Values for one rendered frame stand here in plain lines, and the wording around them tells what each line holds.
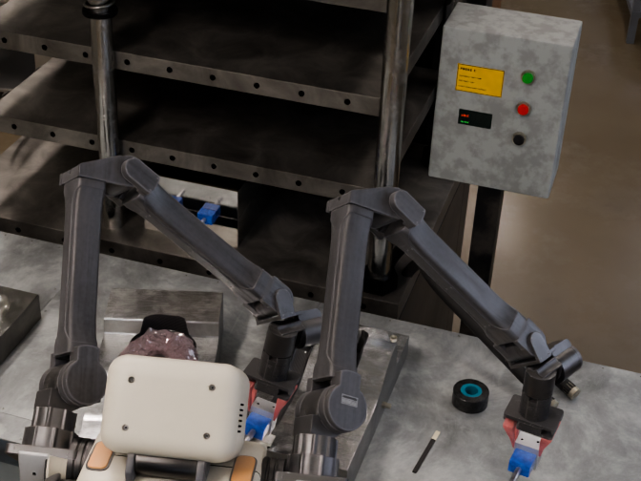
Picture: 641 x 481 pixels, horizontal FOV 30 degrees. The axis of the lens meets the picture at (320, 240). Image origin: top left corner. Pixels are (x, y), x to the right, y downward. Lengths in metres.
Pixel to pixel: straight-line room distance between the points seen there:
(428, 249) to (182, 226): 0.44
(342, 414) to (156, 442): 0.31
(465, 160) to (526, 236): 1.90
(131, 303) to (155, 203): 0.66
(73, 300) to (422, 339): 1.08
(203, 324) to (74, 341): 0.74
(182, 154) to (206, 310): 0.53
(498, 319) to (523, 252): 2.50
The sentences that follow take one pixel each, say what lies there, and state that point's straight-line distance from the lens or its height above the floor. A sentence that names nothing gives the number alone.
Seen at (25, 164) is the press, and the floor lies 0.79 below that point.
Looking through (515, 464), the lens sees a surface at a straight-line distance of 2.38.
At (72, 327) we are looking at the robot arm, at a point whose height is 1.33.
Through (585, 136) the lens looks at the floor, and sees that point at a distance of 5.61.
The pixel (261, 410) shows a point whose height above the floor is 0.98.
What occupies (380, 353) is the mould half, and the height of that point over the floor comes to 0.93.
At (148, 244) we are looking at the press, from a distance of 3.20.
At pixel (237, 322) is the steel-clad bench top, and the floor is 0.80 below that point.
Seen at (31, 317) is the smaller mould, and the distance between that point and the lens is 2.90.
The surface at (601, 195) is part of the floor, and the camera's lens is 5.16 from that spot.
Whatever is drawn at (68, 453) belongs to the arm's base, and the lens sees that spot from 1.96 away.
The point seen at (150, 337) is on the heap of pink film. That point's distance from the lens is 2.69.
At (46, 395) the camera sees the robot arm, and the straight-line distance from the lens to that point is 2.02.
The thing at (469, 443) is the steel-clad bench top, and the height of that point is 0.80.
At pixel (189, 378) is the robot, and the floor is 1.38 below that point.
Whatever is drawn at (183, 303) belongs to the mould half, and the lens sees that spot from 2.77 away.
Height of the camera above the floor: 2.55
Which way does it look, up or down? 33 degrees down
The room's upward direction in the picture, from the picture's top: 3 degrees clockwise
